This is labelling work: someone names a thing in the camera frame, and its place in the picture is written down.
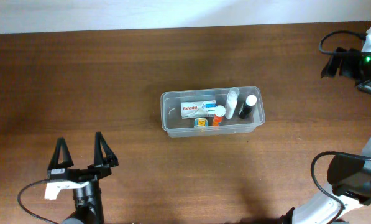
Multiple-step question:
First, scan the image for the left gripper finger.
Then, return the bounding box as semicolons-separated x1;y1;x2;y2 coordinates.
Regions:
48;137;74;170
93;132;119;167

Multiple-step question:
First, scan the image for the gold lid small jar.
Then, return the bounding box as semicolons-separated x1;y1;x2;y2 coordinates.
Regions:
194;118;208;128

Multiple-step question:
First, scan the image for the white Panadol box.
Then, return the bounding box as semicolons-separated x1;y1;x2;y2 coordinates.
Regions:
180;100;217;119

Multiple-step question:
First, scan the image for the black bottle white cap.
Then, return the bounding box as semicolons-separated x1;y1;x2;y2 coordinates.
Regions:
239;95;257;119

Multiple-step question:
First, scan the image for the orange effervescent tablet tube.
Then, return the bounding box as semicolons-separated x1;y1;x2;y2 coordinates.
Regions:
211;105;226;126

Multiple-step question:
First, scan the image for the white spray bottle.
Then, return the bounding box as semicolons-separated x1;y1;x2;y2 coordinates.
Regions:
225;87;240;119

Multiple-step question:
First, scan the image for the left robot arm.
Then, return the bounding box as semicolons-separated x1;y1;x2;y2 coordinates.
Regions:
44;132;119;223

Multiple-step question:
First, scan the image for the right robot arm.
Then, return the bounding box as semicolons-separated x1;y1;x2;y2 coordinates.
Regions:
278;137;371;224

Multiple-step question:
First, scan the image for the clear plastic container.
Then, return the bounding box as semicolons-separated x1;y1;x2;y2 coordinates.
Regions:
160;86;265;138

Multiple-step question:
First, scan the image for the right black cable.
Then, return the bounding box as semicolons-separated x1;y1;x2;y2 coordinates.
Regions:
318;29;368;57

